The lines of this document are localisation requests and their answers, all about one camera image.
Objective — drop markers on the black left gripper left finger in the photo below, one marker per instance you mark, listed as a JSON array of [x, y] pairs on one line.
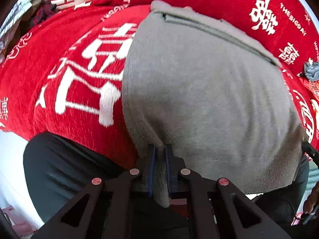
[[107, 208]]

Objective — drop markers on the grey knit garment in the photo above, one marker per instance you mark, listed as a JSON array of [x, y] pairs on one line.
[[216, 95]]

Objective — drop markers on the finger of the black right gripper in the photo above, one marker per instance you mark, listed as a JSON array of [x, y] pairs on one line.
[[311, 152]]

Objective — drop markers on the grey crumpled small item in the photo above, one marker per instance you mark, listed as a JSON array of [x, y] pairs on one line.
[[310, 70]]

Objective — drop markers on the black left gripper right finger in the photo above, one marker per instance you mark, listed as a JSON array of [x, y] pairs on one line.
[[216, 208]]

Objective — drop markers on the person's right hand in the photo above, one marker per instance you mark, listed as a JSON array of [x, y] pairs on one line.
[[311, 200]]

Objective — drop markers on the dark plaid garment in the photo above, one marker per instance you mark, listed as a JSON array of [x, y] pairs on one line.
[[43, 12]]

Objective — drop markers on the black trousers leg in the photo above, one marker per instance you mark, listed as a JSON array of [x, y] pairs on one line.
[[56, 169]]

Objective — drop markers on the red wedding blanket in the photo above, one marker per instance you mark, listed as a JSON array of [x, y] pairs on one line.
[[65, 75]]

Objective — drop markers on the pale striped cloth pile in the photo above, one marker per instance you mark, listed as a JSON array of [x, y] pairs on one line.
[[12, 20]]

